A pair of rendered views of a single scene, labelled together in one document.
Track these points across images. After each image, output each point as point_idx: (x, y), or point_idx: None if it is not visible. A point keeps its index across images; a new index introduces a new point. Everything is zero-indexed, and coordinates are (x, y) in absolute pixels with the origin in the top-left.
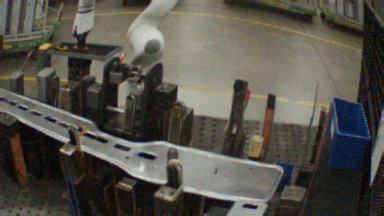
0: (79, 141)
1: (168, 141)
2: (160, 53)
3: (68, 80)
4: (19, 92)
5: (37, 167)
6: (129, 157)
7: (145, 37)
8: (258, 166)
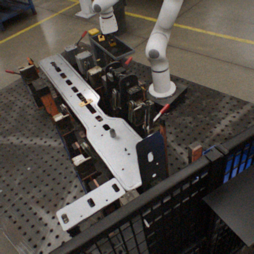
0: (68, 113)
1: (128, 119)
2: (161, 58)
3: (107, 61)
4: (74, 59)
5: (72, 111)
6: (95, 126)
7: (149, 46)
8: (152, 156)
